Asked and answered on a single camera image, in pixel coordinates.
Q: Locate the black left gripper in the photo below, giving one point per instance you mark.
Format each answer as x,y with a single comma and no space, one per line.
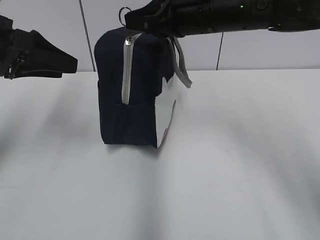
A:
29,54

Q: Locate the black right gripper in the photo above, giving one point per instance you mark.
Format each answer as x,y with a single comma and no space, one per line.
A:
183,18

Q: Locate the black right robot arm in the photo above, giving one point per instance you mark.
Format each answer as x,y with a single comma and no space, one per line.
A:
274,15

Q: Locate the navy blue lunch bag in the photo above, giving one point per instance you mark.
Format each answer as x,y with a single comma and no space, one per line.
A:
137,78

